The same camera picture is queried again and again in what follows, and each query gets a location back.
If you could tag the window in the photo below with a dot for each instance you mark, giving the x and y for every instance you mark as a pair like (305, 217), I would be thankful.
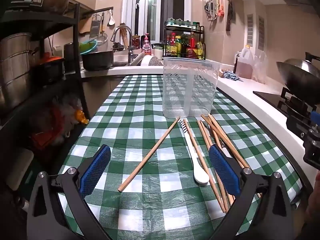
(155, 7)

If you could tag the white jar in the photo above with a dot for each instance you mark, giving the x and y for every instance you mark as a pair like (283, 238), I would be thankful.
(158, 53)

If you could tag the black saucepan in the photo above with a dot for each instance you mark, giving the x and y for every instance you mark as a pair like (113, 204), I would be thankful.
(97, 62)

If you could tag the pile of wooden chopsticks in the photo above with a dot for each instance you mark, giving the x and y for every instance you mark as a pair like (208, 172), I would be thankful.
(223, 138)

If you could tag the hanging dark knife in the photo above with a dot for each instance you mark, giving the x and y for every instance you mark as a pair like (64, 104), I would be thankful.
(229, 17)

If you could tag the green checked tablecloth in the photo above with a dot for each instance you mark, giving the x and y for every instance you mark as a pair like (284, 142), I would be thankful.
(140, 100)

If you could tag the black pot with orange lid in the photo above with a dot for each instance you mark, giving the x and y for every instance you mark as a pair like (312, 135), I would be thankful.
(48, 67)

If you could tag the green and blue bowls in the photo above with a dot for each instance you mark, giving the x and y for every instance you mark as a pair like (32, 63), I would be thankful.
(87, 47)

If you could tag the person's right hand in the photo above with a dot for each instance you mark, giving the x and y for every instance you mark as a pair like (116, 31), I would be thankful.
(315, 192)

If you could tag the orange snack bag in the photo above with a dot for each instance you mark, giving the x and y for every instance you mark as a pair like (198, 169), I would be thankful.
(82, 117)

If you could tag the crumpled plastic bags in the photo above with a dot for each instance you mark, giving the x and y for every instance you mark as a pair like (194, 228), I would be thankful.
(55, 122)

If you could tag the wall vent grille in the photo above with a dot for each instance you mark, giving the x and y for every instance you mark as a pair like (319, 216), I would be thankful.
(250, 30)
(261, 33)

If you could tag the white ladle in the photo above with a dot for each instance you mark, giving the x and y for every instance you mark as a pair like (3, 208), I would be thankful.
(111, 20)

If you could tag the black gas stove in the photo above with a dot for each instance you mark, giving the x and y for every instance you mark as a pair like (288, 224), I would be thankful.
(272, 98)

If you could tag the red jar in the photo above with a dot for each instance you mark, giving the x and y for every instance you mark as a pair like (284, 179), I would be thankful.
(135, 42)

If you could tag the wooden utensil bundle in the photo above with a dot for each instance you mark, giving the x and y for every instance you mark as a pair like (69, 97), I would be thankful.
(124, 36)

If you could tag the steel stockpot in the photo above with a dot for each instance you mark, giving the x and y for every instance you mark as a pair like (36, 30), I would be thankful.
(15, 75)

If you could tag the steel wok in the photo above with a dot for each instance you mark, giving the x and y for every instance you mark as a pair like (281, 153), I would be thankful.
(300, 77)

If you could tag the dark bottle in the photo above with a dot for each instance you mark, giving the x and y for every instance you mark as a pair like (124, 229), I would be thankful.
(236, 62)

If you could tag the hanging wooden cutting board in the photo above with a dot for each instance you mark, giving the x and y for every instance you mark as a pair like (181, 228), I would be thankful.
(85, 25)

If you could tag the row of sauce bottles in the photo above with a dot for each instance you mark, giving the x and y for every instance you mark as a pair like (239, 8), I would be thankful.
(183, 46)

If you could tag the clear plastic utensil holder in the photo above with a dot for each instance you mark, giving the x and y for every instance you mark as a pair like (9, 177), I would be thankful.
(190, 90)

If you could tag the hanging kitchen tools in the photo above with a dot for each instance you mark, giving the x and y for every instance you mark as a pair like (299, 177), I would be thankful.
(212, 7)

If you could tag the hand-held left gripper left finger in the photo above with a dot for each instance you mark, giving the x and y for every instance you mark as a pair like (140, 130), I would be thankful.
(96, 170)

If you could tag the oil jug with yellow cap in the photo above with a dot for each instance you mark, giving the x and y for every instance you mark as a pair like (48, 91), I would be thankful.
(245, 66)

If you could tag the dark scouring pad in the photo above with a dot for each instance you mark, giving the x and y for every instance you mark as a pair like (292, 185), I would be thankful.
(118, 47)

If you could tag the black spice rack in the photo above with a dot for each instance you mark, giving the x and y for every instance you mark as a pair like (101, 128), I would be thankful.
(203, 42)

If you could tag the wooden chopstick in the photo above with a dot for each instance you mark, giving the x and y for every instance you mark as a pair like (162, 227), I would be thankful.
(150, 153)

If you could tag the dark steel pot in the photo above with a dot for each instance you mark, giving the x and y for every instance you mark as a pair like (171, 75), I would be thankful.
(71, 57)

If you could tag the black metal shelf rack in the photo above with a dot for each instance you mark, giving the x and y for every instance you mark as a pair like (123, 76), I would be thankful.
(80, 55)

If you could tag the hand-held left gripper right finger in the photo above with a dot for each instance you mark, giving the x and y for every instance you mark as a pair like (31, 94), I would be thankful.
(222, 170)

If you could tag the black wall rail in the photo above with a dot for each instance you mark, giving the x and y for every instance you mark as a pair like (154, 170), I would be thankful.
(100, 11)

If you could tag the black wok on shelf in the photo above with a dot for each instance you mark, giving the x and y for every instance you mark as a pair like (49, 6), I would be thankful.
(56, 1)

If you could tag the pink dish soap bottle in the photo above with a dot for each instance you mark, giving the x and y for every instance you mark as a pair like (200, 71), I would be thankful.
(146, 46)

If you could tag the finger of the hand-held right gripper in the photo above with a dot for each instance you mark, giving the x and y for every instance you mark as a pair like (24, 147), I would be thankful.
(298, 126)
(315, 117)

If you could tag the blue knitted cloth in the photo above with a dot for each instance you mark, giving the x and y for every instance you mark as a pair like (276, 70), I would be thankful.
(232, 76)

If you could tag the row of green-lidded spice jars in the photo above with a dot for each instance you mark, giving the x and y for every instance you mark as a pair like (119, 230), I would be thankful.
(182, 23)

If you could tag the chrome faucet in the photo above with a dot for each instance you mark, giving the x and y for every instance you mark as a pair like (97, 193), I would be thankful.
(130, 52)

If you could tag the metal grater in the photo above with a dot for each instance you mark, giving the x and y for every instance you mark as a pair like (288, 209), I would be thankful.
(95, 26)

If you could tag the white perforated drainer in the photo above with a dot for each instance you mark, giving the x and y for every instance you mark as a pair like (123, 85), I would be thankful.
(150, 60)

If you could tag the steel sink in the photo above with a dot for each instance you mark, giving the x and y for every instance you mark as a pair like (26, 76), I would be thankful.
(120, 64)

